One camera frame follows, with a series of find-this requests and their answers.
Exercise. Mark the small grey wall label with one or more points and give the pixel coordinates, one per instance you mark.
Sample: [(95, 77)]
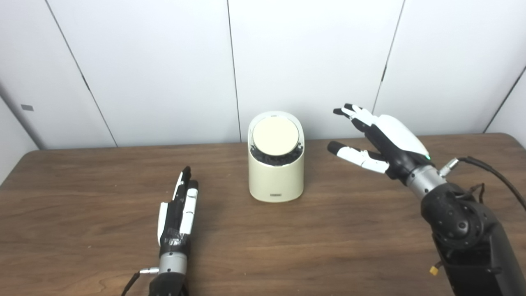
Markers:
[(27, 107)]

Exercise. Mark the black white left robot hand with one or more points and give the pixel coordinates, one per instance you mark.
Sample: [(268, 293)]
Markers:
[(176, 230)]

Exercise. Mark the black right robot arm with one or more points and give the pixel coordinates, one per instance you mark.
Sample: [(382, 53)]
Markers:
[(464, 230)]

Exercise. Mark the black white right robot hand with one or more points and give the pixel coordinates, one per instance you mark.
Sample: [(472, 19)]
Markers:
[(396, 137)]

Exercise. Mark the small yellow connector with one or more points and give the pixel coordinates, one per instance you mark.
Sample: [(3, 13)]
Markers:
[(433, 270)]

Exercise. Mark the round cream bin lid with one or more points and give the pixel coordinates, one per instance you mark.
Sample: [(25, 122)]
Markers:
[(275, 135)]

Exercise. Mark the cream-colored plastic bin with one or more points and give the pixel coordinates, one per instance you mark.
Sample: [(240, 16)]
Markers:
[(276, 181)]

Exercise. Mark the black bin liner bag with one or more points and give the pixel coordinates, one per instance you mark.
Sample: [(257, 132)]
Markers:
[(273, 160)]

